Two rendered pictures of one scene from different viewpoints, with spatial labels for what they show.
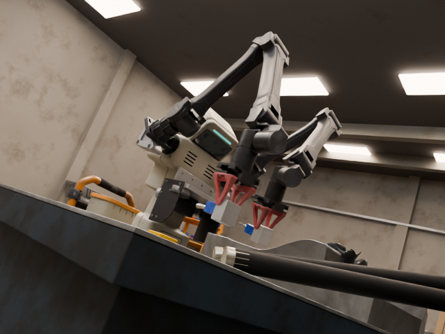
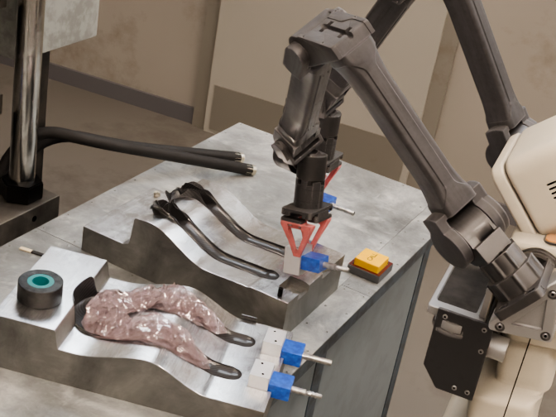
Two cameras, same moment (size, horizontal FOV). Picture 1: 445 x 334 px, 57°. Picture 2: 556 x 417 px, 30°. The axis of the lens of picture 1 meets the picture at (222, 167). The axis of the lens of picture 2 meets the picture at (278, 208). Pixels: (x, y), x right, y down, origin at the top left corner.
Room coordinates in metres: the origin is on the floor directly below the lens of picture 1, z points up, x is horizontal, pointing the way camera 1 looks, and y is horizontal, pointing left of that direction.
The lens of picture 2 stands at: (2.85, -1.00, 1.97)
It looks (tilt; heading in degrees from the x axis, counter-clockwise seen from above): 27 degrees down; 155
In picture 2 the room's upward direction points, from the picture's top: 10 degrees clockwise
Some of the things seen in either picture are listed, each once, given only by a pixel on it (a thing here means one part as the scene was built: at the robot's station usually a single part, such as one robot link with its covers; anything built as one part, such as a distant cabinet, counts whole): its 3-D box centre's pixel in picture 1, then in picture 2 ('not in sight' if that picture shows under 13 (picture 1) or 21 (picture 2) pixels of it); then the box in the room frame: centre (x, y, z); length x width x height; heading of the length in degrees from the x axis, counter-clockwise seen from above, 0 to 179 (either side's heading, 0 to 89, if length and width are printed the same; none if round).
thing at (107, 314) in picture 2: not in sight; (154, 314); (1.34, -0.50, 0.90); 0.26 x 0.18 x 0.08; 58
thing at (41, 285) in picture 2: not in sight; (40, 289); (1.28, -0.70, 0.93); 0.08 x 0.08 x 0.04
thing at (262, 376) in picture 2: not in sight; (285, 387); (1.53, -0.30, 0.85); 0.13 x 0.05 x 0.05; 58
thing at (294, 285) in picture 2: not in sight; (292, 293); (1.26, -0.19, 0.87); 0.05 x 0.05 x 0.04; 41
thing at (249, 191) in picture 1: (234, 193); not in sight; (0.99, -0.05, 0.99); 0.07 x 0.07 x 0.09; 40
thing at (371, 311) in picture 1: (302, 274); (213, 242); (1.04, -0.29, 0.87); 0.50 x 0.26 x 0.14; 41
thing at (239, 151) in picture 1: (242, 164); (322, 147); (0.98, -0.04, 1.06); 0.10 x 0.07 x 0.07; 130
